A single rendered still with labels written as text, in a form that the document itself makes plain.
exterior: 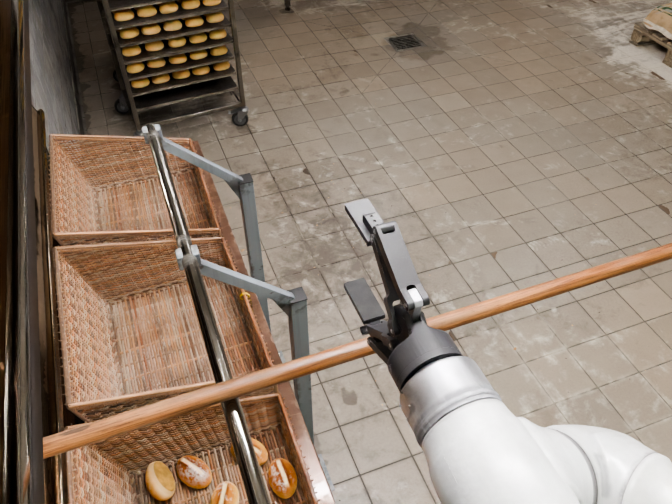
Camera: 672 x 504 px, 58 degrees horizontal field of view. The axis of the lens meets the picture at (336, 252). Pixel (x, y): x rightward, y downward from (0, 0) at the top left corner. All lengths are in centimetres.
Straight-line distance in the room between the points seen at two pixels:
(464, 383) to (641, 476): 18
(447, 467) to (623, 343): 227
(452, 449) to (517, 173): 301
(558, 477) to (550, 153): 324
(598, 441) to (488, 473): 15
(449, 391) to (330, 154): 299
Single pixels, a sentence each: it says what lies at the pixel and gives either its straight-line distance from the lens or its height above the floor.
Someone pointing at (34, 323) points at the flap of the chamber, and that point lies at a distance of 86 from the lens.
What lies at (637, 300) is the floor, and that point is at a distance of 299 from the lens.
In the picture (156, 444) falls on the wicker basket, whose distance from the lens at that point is 156.
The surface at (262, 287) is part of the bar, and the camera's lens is 136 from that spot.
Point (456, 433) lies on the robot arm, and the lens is 56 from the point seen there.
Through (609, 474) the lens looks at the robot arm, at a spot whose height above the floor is 148.
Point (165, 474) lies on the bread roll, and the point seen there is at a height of 63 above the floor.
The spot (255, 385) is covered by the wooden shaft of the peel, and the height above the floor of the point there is 120.
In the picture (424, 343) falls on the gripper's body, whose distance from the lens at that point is 62.
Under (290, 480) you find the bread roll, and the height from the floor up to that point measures 64.
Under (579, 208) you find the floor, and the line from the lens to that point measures 337.
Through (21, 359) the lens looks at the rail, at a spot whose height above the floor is 144.
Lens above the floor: 201
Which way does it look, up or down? 44 degrees down
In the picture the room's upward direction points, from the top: straight up
